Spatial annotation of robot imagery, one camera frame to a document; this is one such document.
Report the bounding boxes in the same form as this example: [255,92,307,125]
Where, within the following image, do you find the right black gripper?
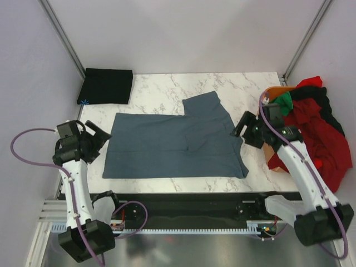
[230,111,268,150]

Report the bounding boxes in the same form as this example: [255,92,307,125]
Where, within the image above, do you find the aluminium frame extrusion base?
[39,200,67,223]

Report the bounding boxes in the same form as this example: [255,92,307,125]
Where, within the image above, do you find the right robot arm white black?
[232,103,354,246]

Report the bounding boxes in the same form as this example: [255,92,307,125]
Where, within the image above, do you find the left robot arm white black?
[52,120,122,263]

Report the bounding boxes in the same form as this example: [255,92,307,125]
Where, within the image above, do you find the black t shirt in basket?
[290,86,345,136]

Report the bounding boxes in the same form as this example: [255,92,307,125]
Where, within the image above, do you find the white slotted cable duct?
[51,220,290,236]

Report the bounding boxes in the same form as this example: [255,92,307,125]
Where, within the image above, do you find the blue-grey t shirt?
[102,91,249,179]

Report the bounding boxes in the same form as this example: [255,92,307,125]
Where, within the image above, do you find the left aluminium frame post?
[38,0,85,78]

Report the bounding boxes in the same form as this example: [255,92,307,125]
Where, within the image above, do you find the aluminium frame post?
[38,0,85,78]
[279,0,334,85]

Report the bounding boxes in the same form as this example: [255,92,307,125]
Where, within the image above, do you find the right aluminium frame post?
[279,0,334,85]

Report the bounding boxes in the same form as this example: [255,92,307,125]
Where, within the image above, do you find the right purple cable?
[258,91,350,259]

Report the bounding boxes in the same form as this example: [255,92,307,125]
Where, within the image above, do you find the purple cable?
[258,91,350,259]
[10,127,148,267]

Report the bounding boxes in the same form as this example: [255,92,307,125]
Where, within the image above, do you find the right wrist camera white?
[261,92,270,106]

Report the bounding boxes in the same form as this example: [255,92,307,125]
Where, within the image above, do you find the green t shirt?
[272,92,294,116]

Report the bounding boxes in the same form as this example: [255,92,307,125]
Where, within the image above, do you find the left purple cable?
[10,127,148,267]

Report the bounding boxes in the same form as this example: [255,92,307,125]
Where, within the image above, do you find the red t shirt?
[283,76,353,192]

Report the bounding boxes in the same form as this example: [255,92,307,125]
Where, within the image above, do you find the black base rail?
[88,191,304,230]

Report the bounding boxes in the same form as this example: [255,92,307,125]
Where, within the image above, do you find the folded black t shirt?
[77,68,134,106]

